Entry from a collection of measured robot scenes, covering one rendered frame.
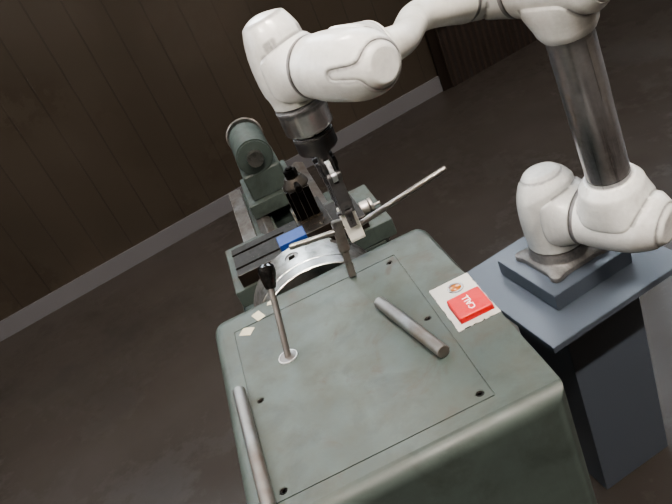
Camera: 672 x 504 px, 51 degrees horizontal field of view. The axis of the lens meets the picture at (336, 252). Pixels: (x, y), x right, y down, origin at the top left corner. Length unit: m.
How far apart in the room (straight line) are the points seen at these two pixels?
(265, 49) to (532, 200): 0.91
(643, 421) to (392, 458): 1.47
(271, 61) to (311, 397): 0.54
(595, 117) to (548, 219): 0.34
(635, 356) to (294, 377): 1.24
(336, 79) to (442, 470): 0.57
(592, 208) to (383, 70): 0.83
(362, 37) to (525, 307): 1.10
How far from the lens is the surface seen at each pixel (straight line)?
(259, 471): 1.08
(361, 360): 1.18
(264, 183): 2.66
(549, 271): 1.95
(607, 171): 1.70
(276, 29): 1.17
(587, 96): 1.59
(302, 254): 1.56
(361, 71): 1.04
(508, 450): 1.05
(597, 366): 2.13
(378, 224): 2.18
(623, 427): 2.35
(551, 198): 1.84
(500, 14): 1.55
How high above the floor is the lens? 2.00
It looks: 30 degrees down
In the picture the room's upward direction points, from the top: 25 degrees counter-clockwise
